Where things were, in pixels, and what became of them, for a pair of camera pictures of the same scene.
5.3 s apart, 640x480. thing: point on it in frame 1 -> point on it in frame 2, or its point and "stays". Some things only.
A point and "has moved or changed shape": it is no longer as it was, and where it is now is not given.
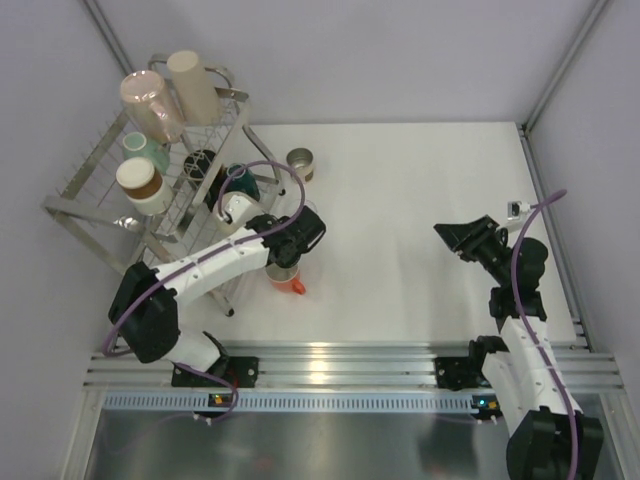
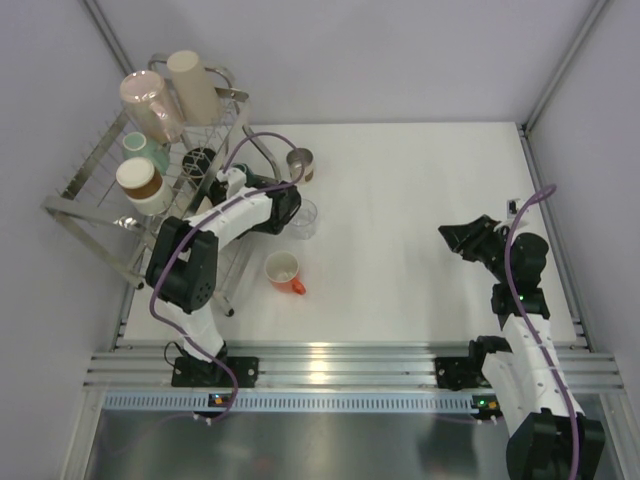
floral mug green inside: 218,229 has moved or changed shape
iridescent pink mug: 153,105 stays
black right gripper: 467,238 stays
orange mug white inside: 285,279 stays
